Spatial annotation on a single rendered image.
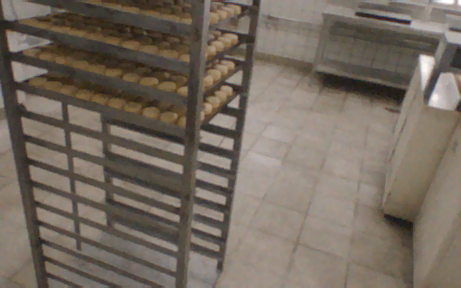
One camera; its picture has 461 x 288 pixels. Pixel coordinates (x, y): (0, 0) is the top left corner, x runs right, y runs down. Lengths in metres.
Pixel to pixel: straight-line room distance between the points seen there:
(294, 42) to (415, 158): 3.45
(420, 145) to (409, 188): 0.29
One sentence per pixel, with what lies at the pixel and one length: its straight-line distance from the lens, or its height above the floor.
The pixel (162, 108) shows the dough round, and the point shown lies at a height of 1.06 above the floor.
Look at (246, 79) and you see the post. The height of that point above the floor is 1.09.
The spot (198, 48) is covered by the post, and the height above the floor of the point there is 1.29.
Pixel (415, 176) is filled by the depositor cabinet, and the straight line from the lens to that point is 2.54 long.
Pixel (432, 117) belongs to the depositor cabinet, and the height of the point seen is 0.78.
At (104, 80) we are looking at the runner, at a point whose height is 1.14.
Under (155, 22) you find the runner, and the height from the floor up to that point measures 1.32.
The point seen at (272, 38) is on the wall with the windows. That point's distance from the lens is 5.66.
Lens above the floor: 1.53
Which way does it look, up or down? 29 degrees down
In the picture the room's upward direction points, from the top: 8 degrees clockwise
